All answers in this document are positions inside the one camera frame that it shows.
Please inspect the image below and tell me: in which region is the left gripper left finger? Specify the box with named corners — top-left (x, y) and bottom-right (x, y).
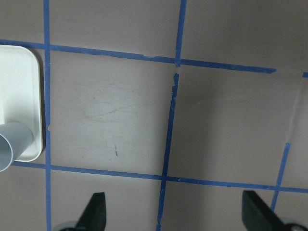
top-left (76, 192), bottom-right (106, 231)

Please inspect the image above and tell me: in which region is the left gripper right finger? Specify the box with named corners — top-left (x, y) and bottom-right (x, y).
top-left (242, 190), bottom-right (291, 231)

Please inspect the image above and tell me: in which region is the grey plastic cup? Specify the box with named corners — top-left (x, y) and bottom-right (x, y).
top-left (0, 122), bottom-right (33, 172)

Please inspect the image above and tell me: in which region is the cream plastic tray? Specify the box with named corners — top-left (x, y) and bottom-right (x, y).
top-left (0, 45), bottom-right (43, 162)

